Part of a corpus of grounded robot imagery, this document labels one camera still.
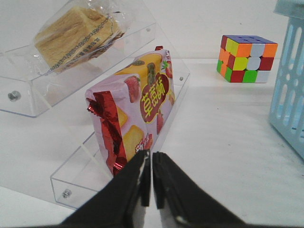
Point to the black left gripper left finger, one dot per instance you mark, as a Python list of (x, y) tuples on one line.
[(122, 201)]

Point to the multicolour puzzle cube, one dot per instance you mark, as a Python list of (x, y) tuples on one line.
[(246, 58)]

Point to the light blue plastic basket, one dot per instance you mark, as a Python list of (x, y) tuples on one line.
[(287, 107)]

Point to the clear acrylic left shelf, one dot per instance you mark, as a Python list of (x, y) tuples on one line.
[(48, 147)]

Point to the pink strawberry snack bag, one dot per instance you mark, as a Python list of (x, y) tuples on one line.
[(130, 107)]

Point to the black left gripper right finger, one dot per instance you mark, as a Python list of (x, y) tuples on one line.
[(181, 201)]

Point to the bread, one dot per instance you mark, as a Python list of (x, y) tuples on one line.
[(75, 37)]

